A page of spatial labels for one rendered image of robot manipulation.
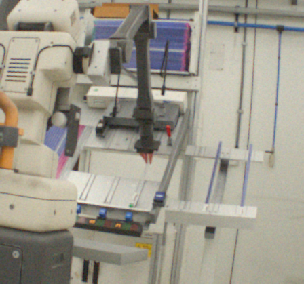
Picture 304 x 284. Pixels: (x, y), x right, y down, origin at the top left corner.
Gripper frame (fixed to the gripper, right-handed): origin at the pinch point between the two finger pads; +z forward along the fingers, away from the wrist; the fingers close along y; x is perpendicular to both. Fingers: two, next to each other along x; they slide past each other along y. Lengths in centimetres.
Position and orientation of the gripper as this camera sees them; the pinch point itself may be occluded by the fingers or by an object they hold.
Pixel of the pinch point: (148, 161)
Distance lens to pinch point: 246.2
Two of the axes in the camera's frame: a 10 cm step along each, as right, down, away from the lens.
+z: 0.6, 8.5, 5.3
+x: -2.4, 5.2, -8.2
